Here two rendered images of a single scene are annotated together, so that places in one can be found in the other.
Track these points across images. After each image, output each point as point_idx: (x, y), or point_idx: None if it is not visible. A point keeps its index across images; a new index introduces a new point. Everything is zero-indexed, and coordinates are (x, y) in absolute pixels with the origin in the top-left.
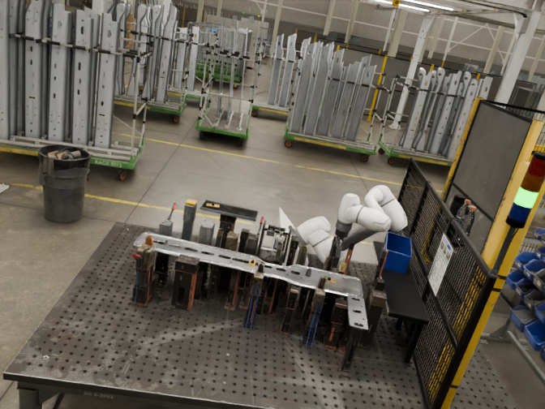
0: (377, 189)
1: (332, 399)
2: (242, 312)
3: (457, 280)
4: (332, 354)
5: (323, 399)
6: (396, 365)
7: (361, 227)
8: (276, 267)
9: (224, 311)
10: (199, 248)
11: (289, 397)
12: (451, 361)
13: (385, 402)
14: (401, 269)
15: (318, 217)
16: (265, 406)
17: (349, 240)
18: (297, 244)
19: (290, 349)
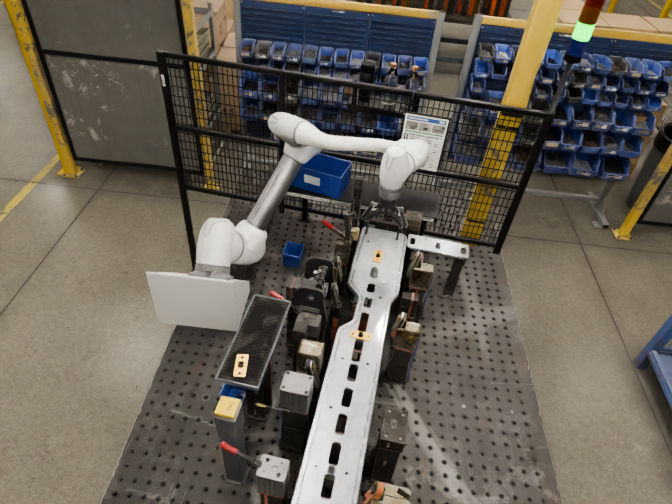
0: (305, 123)
1: (495, 313)
2: None
3: (474, 141)
4: (427, 298)
5: (498, 320)
6: None
7: (282, 183)
8: (364, 307)
9: (375, 407)
10: (335, 411)
11: (507, 350)
12: (516, 198)
13: (481, 273)
14: (348, 182)
15: (216, 225)
16: (529, 373)
17: (275, 209)
18: None
19: (432, 337)
